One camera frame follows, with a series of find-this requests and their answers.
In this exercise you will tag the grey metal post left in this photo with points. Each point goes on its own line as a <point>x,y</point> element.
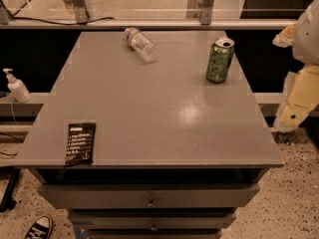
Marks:
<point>80,11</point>

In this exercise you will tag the grey metal post right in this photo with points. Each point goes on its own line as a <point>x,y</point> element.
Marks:
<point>206,12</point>

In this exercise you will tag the top grey drawer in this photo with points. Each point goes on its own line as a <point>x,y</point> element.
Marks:
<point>148,196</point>

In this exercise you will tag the grey drawer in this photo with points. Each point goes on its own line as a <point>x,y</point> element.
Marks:
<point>154,219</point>
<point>148,196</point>

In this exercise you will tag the grey metal post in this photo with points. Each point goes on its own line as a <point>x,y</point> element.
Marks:
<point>80,11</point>
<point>206,12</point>

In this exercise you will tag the black snack packet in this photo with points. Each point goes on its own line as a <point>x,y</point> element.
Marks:
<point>80,144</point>

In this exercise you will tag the green soda can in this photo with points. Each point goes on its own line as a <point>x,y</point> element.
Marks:
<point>219,60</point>

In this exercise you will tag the clear plastic bottle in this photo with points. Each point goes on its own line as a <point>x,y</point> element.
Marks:
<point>141,44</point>

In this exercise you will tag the black stand leg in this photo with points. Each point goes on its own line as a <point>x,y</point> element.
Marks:
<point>11,175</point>

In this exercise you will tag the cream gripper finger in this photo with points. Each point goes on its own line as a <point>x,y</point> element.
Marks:
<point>285,38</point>
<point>300,96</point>

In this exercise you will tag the white pump dispenser bottle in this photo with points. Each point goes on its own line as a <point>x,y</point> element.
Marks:
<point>17,87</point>

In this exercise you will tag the middle grey drawer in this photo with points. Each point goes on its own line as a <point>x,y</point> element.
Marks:
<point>154,219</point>

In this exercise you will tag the black and white sneaker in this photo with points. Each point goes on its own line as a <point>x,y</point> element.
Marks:
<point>41,228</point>

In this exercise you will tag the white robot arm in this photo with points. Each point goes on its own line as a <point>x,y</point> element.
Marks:
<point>305,47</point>

